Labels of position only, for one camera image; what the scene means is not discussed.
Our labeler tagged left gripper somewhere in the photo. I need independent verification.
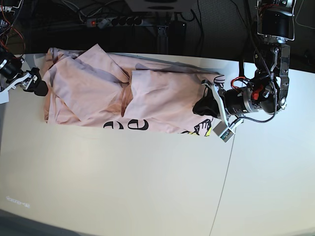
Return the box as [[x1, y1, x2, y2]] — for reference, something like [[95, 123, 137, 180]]
[[192, 80, 281, 128]]

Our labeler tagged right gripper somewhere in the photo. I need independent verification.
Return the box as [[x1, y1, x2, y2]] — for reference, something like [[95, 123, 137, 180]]
[[0, 53, 48, 96]]

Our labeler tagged pink T-shirt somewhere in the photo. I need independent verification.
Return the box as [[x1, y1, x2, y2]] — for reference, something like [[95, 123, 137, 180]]
[[42, 45, 225, 137]]

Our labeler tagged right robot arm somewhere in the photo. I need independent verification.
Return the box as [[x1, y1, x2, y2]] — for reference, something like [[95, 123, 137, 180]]
[[0, 0, 48, 103]]

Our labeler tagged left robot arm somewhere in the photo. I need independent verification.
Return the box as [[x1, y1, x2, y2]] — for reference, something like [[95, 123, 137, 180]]
[[192, 0, 296, 128]]

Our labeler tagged black power adapter box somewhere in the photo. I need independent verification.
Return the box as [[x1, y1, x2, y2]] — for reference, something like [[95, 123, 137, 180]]
[[168, 21, 187, 37]]

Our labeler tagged black power strip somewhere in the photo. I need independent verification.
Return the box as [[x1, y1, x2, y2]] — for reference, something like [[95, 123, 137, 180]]
[[86, 16, 143, 29]]

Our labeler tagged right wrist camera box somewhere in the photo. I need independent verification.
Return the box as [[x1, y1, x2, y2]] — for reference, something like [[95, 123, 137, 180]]
[[0, 90, 9, 104]]

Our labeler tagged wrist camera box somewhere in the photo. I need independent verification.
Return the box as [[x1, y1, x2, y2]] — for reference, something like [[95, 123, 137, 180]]
[[213, 121, 235, 143], [0, 90, 9, 104]]

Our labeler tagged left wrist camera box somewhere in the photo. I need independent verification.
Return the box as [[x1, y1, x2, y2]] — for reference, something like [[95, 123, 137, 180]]
[[213, 121, 235, 143]]

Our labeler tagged aluminium table leg post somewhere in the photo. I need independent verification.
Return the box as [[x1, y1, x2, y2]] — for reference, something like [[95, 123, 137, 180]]
[[157, 26, 168, 55]]

